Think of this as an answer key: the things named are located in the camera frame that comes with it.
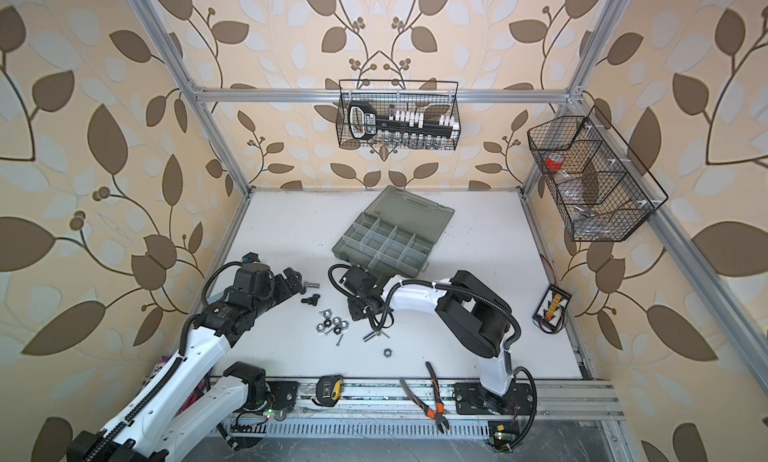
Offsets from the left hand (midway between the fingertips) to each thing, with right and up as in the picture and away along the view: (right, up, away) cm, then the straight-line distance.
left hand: (291, 279), depth 81 cm
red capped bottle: (+76, +34, +6) cm, 83 cm away
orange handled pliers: (+39, -30, -10) cm, 50 cm away
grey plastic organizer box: (+28, +12, +22) cm, 38 cm away
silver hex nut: (+26, -21, +1) cm, 33 cm away
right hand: (+17, -11, +7) cm, 22 cm away
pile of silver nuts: (+11, -15, +6) cm, 19 cm away
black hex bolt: (+3, -8, +10) cm, 13 cm away
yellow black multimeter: (+74, -12, +5) cm, 76 cm away
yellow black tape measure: (+12, -26, -8) cm, 30 cm away
